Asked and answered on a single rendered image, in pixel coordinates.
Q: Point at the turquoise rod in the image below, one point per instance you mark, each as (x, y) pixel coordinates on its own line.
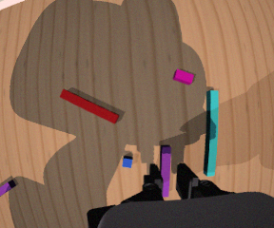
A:
(211, 136)

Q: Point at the red rod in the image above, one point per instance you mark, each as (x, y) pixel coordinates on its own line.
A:
(89, 106)

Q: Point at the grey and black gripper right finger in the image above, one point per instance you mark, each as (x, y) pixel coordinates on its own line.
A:
(189, 186)

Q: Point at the small magenta block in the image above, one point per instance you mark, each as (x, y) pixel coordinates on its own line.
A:
(183, 77)

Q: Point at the purple rod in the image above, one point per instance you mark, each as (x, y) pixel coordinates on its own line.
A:
(6, 187)
(165, 167)

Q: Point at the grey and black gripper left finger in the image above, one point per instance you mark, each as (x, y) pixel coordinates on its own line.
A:
(153, 183)

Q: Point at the small blue cube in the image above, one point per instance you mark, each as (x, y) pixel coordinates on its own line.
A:
(127, 161)

